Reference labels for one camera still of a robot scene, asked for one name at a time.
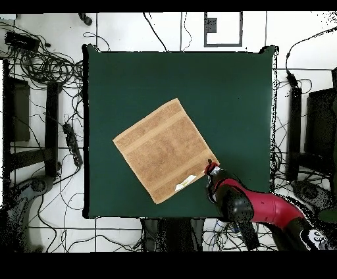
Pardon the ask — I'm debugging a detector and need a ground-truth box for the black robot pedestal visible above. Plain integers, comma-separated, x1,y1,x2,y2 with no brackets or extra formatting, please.
142,217,206,252

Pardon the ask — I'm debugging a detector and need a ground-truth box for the grey rectangular frame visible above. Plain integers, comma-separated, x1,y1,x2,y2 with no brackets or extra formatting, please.
203,11,244,48

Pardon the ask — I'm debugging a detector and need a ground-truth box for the black cable with connector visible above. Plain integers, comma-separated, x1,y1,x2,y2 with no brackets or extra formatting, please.
285,25,337,89

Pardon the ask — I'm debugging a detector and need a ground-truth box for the black frame stand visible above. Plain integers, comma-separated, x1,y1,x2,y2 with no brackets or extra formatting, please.
285,66,337,182
1,59,63,180

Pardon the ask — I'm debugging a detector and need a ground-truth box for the dark green table cloth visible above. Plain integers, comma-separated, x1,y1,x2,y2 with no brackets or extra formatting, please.
81,44,280,220

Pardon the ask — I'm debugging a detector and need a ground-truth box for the dark stand base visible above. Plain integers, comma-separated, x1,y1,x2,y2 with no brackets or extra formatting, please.
5,174,56,252
291,180,336,214

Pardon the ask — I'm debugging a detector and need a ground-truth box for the black adapter box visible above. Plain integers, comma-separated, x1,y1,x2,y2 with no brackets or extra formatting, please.
4,30,41,53

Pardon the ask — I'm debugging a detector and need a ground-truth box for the tan terry towel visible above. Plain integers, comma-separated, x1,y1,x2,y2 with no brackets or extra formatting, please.
112,97,220,205

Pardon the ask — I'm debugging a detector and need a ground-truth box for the dark square block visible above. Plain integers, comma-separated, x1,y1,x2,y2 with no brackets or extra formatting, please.
205,17,218,34

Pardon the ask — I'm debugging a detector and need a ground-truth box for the black cable tangle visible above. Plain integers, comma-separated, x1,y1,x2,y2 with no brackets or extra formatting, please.
269,78,317,185
0,19,85,91

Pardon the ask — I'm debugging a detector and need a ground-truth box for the green object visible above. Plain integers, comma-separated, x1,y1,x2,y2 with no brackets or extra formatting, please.
317,207,337,224

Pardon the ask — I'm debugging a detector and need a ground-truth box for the black power strip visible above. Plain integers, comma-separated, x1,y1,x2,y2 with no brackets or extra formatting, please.
62,122,84,168

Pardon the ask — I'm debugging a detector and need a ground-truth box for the black hook-shaped object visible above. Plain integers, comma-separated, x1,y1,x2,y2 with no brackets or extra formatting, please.
78,12,93,26

